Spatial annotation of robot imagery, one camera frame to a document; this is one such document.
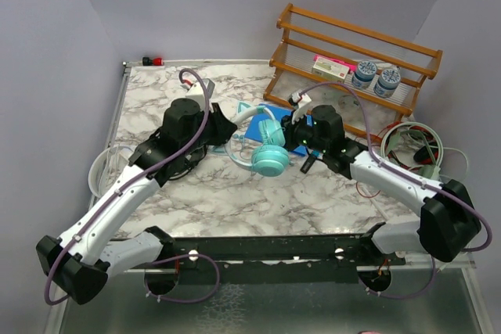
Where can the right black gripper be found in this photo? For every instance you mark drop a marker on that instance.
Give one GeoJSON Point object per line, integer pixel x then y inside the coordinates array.
{"type": "Point", "coordinates": [290, 129]}

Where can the black blue marker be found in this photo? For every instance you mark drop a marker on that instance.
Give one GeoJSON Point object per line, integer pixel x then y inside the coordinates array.
{"type": "Point", "coordinates": [312, 157]}

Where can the red black headphones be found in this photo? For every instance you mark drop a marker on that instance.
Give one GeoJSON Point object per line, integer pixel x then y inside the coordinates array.
{"type": "Point", "coordinates": [428, 153]}

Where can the green headphones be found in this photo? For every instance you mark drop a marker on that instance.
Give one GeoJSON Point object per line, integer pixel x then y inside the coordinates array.
{"type": "Point", "coordinates": [417, 148]}

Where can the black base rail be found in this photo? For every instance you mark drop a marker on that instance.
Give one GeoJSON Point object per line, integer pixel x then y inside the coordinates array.
{"type": "Point", "coordinates": [268, 259]}

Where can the black blue headphones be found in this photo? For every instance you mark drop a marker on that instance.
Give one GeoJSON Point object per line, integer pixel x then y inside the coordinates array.
{"type": "Point", "coordinates": [190, 162]}

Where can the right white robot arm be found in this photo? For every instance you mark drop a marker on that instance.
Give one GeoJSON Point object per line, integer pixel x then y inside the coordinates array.
{"type": "Point", "coordinates": [445, 222]}

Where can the blue notebook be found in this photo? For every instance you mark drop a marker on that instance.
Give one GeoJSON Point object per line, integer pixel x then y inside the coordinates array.
{"type": "Point", "coordinates": [253, 133]}

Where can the tape roll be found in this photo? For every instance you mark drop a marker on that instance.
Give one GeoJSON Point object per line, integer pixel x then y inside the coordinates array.
{"type": "Point", "coordinates": [348, 102]}

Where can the wooden shelf rack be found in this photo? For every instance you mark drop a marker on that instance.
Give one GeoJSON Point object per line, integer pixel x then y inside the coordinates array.
{"type": "Point", "coordinates": [308, 36]}

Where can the teal cat-ear headphones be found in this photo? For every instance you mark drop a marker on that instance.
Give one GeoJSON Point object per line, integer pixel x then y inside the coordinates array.
{"type": "Point", "coordinates": [271, 158]}

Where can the white over-ear headphones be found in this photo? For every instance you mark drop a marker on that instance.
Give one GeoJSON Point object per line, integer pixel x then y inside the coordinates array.
{"type": "Point", "coordinates": [106, 167]}

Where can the blue-lid jar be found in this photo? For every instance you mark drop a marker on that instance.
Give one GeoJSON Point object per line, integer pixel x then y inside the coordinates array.
{"type": "Point", "coordinates": [387, 82]}
{"type": "Point", "coordinates": [364, 74]}

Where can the right blue-lid jar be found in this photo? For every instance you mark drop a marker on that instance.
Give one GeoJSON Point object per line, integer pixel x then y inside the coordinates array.
{"type": "Point", "coordinates": [387, 82]}

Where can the red black connector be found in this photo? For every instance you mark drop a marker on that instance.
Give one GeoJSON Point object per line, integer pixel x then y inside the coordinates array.
{"type": "Point", "coordinates": [147, 61]}

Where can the white green box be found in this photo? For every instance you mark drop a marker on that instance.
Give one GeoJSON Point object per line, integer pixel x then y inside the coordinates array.
{"type": "Point", "coordinates": [329, 70]}

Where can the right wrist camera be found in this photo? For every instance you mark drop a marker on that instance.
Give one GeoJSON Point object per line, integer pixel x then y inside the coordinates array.
{"type": "Point", "coordinates": [300, 103]}

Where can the white stick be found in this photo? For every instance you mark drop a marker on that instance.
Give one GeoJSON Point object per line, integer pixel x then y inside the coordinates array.
{"type": "Point", "coordinates": [379, 209]}

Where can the left blue-lid jar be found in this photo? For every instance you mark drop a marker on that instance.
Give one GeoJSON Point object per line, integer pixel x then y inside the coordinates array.
{"type": "Point", "coordinates": [364, 74]}

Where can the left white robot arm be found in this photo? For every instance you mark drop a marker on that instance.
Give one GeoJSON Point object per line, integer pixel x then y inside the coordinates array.
{"type": "Point", "coordinates": [82, 259]}

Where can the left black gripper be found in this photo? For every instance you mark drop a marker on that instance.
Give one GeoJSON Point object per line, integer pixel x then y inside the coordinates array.
{"type": "Point", "coordinates": [225, 127]}

